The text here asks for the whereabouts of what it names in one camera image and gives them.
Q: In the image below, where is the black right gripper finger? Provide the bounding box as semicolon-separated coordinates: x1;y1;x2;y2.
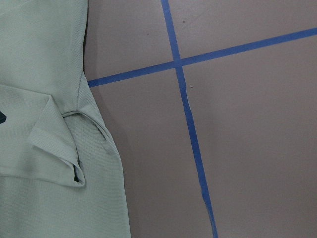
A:
0;112;7;124

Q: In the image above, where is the olive green long-sleeve shirt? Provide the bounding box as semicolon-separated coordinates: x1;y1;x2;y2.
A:
0;0;131;238

